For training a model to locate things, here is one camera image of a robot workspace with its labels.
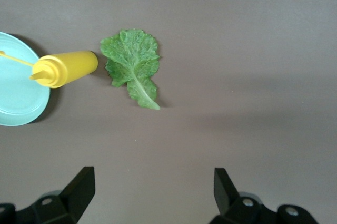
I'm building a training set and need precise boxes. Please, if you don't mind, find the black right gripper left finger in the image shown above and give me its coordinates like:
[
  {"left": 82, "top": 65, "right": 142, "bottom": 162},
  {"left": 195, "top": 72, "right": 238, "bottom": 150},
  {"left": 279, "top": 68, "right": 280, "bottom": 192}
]
[{"left": 0, "top": 166, "right": 96, "bottom": 224}]

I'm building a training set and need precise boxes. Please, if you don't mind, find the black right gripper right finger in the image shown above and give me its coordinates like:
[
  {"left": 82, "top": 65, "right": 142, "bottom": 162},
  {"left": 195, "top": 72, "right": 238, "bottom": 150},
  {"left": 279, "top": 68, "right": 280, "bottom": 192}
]
[{"left": 210, "top": 168, "right": 320, "bottom": 224}]

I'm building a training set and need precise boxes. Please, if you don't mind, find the yellow mustard squeeze bottle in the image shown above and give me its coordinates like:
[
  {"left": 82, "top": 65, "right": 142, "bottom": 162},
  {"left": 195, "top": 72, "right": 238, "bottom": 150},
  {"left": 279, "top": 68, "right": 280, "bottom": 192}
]
[{"left": 0, "top": 50, "right": 99, "bottom": 89}]

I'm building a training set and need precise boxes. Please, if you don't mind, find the green lettuce leaf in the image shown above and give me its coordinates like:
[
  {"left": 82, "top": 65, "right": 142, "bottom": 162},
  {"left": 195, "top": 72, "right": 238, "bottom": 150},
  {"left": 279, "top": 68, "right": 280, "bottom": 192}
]
[{"left": 100, "top": 28, "right": 161, "bottom": 111}]

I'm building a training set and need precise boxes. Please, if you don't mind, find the mint green plate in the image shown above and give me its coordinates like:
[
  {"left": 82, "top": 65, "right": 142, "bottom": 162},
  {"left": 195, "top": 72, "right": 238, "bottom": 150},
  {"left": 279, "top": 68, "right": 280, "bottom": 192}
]
[{"left": 0, "top": 31, "right": 51, "bottom": 127}]

